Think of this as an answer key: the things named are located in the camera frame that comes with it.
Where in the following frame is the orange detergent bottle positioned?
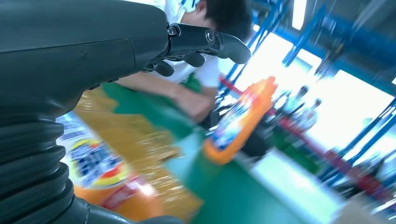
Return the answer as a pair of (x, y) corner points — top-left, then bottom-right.
(56, 111), (164, 223)
(202, 76), (279, 166)

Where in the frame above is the person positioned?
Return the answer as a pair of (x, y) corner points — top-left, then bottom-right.
(116, 0), (253, 123)

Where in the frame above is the white desk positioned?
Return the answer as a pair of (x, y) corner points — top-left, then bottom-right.
(244, 148), (344, 224)

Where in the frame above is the blue shelf rack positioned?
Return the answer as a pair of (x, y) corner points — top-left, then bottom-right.
(216, 0), (396, 192)

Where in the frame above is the yellow taped cardboard sheet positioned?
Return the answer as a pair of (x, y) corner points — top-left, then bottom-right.
(74, 88), (205, 223)

